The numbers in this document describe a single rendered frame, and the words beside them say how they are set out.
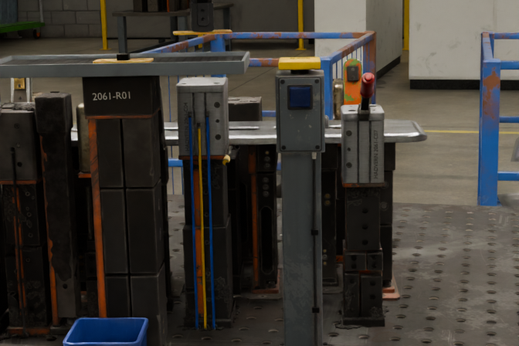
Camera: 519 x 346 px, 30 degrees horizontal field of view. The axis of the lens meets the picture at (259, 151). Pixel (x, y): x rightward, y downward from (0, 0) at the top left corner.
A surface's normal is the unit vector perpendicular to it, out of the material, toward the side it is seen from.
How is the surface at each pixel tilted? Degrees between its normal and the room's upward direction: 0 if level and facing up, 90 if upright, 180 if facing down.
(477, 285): 0
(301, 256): 90
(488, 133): 90
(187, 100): 90
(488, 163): 90
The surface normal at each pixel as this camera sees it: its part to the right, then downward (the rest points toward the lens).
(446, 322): -0.02, -0.98
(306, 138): -0.04, 0.20
